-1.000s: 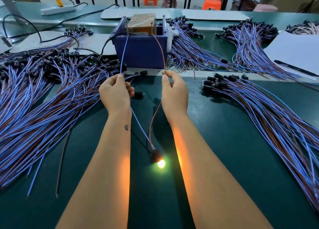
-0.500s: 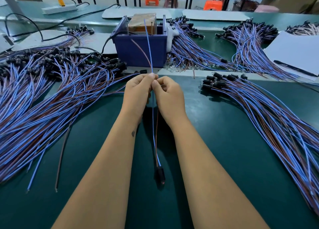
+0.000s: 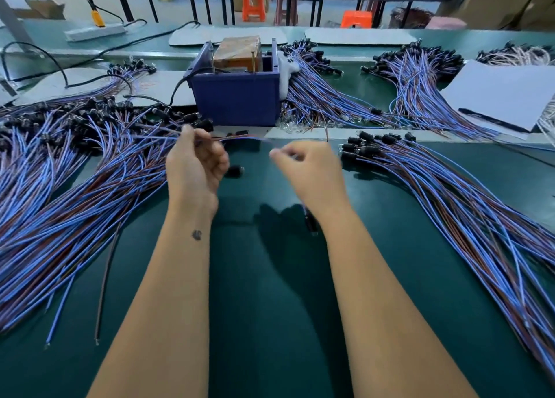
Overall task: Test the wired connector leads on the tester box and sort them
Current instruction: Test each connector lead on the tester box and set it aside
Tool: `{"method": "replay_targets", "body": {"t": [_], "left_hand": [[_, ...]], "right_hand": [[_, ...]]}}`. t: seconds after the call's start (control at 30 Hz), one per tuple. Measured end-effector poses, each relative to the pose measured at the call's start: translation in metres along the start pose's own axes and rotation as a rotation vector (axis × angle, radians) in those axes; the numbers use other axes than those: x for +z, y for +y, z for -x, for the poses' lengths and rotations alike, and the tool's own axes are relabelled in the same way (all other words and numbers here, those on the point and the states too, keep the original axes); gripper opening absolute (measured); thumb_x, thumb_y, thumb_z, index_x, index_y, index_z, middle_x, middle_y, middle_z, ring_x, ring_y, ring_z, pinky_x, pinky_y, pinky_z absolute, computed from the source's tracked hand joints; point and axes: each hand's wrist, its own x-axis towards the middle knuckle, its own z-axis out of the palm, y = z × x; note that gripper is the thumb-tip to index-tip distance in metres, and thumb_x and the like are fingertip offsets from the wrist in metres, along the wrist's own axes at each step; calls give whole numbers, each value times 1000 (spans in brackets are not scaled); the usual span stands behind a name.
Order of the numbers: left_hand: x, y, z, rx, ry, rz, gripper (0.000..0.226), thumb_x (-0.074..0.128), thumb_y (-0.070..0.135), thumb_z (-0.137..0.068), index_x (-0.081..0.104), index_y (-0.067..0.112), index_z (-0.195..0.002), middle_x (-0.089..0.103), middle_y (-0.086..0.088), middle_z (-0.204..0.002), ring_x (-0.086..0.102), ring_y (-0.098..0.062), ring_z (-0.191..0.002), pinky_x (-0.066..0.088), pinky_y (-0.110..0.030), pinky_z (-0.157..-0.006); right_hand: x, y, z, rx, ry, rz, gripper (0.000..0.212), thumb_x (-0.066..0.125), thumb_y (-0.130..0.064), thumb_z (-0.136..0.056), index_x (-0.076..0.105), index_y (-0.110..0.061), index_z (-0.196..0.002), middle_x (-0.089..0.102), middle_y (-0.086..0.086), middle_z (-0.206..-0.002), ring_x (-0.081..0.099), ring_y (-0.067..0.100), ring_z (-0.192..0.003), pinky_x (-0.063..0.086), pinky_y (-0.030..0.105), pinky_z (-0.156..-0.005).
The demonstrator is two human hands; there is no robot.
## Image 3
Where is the white power strip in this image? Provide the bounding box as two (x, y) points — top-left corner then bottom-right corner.
(65, 23), (127, 42)

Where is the brown cardboard block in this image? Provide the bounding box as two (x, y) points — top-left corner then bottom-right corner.
(212, 35), (263, 74)

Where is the blue plastic tester box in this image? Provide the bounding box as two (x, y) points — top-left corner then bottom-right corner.
(186, 40), (283, 127)

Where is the person's left hand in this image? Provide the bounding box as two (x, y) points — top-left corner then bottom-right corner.
(165, 125), (231, 219)

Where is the pink plastic stool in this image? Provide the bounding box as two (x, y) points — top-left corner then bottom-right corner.
(425, 16), (468, 30)

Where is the orange plastic stool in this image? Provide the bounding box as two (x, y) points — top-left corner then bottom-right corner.
(341, 10), (374, 29)
(241, 0), (267, 22)

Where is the loose grey wire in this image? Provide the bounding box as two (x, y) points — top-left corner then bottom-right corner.
(94, 229), (123, 347)

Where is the black power cable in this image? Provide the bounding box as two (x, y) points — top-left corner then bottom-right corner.
(0, 21), (201, 86)

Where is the black pen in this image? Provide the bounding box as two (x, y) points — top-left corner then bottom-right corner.
(458, 107), (530, 134)

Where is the person's right forearm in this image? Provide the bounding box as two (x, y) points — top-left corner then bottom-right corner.
(316, 211), (478, 398)

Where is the blue brown plug cable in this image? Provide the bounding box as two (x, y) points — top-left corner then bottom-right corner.
(198, 132), (320, 235)

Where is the white paper sheet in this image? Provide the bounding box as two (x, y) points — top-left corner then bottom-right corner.
(441, 59), (555, 133)

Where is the grey metal pole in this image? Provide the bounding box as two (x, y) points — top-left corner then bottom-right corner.
(0, 0), (34, 48)

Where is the person's left forearm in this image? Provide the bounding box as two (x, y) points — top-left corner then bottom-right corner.
(87, 207), (218, 398)

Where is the white flat mat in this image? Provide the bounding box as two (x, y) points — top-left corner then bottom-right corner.
(169, 26), (305, 48)
(304, 27), (417, 48)
(13, 66), (196, 108)

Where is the pile of wired lamps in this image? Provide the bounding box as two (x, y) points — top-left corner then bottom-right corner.
(340, 132), (555, 381)
(0, 94), (253, 347)

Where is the person's right hand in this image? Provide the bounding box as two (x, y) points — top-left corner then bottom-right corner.
(269, 141), (352, 230)

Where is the open cardboard box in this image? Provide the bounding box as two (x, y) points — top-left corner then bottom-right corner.
(13, 0), (66, 20)

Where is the stack of large cardboard boxes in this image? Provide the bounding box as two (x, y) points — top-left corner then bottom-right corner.
(442, 0), (555, 32)

